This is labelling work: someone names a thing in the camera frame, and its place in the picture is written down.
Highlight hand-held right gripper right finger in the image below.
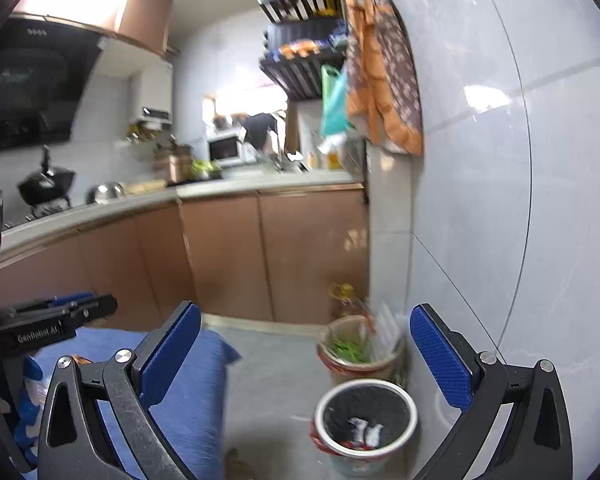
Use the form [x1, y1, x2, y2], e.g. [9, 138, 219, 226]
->
[409, 303, 573, 480]

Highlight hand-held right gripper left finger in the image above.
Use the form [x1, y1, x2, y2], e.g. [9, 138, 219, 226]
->
[37, 301, 203, 480]

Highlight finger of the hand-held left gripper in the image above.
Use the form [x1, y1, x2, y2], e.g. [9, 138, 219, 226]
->
[0, 292, 95, 318]
[62, 294, 118, 330]

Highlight white-rimmed bin with black liner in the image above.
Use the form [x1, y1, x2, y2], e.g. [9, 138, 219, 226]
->
[310, 379, 420, 478]

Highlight person's left hand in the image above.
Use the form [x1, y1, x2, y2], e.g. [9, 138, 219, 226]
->
[12, 357, 45, 461]

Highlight blue towel mat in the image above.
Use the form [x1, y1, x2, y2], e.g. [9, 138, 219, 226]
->
[10, 327, 242, 480]

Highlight clear plastic packaging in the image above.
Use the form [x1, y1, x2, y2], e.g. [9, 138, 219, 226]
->
[365, 302, 406, 356]

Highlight gas stove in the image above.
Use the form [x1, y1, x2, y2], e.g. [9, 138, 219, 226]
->
[0, 197, 73, 231]

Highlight white crumpled wrapper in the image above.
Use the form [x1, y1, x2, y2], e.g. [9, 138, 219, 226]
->
[349, 416, 383, 448]

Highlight steel bowl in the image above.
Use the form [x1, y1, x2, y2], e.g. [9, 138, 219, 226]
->
[86, 181, 126, 206]

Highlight brown bin with vegetable scraps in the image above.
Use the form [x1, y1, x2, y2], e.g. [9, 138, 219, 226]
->
[316, 314, 406, 386]

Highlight cooking oil bottle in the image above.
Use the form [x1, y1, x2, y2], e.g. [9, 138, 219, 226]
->
[328, 282, 368, 321]

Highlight copper kitchen base cabinet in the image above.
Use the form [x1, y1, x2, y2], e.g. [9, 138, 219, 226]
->
[0, 182, 370, 333]

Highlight black wok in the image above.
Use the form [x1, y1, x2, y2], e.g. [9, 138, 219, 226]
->
[17, 145, 77, 206]

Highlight pale plastic food container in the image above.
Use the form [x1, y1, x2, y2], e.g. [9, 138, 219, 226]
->
[125, 180, 168, 195]

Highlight bowl of green vegetables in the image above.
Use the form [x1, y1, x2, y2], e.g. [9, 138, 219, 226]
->
[190, 159, 223, 181]

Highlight white microwave oven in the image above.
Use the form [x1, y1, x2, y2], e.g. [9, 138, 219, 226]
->
[207, 130, 258, 168]

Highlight white water heater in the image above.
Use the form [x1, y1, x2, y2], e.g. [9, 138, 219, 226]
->
[130, 57, 175, 128]

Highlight black range hood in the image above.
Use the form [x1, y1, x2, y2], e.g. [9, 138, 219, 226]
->
[0, 15, 106, 156]

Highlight dark hanging cloth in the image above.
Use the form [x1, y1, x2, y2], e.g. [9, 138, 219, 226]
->
[240, 112, 278, 153]

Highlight teal plastic bag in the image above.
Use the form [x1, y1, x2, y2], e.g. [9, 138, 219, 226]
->
[321, 67, 353, 137]

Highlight orange and brown apron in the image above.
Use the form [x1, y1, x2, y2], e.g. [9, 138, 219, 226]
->
[345, 0, 425, 157]

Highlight green plastic bag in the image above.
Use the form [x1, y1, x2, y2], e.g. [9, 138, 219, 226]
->
[321, 63, 342, 126]

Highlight orange snack packets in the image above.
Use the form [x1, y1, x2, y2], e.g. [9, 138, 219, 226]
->
[277, 40, 326, 58]

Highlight copper wall cabinet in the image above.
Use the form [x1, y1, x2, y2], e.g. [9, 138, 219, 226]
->
[10, 0, 181, 58]

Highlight black wall rack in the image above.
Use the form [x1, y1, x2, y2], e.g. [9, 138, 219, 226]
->
[257, 0, 348, 102]

